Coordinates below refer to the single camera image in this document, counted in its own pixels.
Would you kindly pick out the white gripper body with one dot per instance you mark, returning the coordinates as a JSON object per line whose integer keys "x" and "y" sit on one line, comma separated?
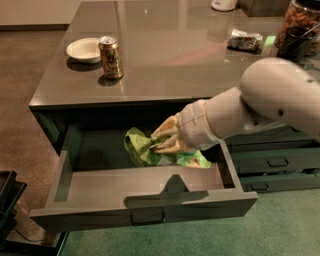
{"x": 193, "y": 125}

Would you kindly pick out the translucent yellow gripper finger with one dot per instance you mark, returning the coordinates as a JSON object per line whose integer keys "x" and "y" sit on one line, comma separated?
{"x": 168, "y": 129}
{"x": 172, "y": 145}

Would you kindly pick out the green rice chip bag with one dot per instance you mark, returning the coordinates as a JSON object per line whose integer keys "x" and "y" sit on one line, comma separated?
{"x": 139, "y": 148}

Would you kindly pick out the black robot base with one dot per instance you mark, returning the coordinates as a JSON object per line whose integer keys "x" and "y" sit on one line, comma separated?
{"x": 12, "y": 241}

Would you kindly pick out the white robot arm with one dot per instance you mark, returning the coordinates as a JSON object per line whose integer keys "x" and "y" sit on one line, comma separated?
{"x": 272, "y": 92}

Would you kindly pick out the grey middle right drawer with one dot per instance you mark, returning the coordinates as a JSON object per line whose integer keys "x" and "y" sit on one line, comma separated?
{"x": 276, "y": 160}

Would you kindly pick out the open grey top drawer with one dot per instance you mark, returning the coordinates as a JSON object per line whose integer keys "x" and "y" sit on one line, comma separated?
{"x": 97, "y": 186}

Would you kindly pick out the grey lower right drawer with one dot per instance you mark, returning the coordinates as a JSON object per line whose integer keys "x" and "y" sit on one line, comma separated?
{"x": 276, "y": 183}

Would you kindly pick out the grey upper right drawer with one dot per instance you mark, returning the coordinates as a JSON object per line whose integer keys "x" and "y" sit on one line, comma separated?
{"x": 282, "y": 134}

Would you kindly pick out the small crumpled snack packet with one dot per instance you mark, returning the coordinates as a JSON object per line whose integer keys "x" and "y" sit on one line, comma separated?
{"x": 242, "y": 40}

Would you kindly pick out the gold soda can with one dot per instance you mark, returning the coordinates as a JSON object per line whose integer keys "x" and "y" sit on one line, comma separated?
{"x": 110, "y": 54}

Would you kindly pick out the white bowl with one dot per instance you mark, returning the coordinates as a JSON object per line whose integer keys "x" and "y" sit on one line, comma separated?
{"x": 85, "y": 50}

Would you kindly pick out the white container at back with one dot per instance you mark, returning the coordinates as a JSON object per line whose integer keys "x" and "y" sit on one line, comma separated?
{"x": 223, "y": 5}

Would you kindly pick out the glass jar of snacks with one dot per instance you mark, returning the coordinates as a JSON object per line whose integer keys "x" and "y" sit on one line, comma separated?
{"x": 298, "y": 36}

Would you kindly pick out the metal drawer handle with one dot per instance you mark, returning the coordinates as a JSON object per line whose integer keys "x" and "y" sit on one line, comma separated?
{"x": 148, "y": 217}

